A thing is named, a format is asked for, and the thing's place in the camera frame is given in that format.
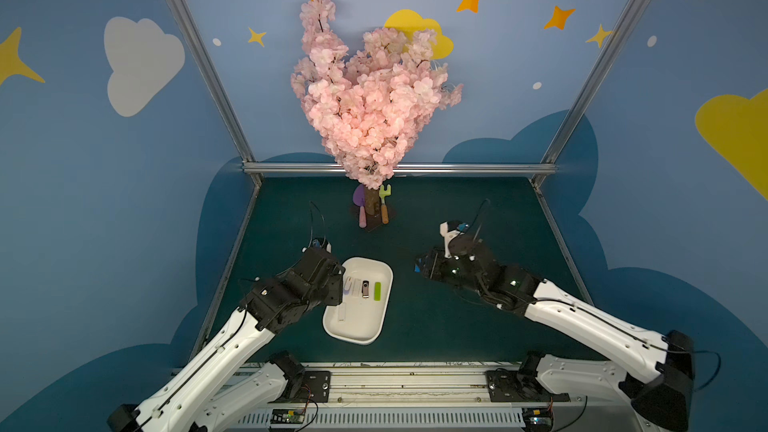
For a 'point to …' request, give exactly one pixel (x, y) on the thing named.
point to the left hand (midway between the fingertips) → (333, 278)
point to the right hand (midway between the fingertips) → (422, 256)
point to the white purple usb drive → (348, 285)
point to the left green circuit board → (288, 416)
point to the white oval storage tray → (365, 319)
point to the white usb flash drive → (342, 312)
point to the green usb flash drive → (377, 291)
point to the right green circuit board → (537, 419)
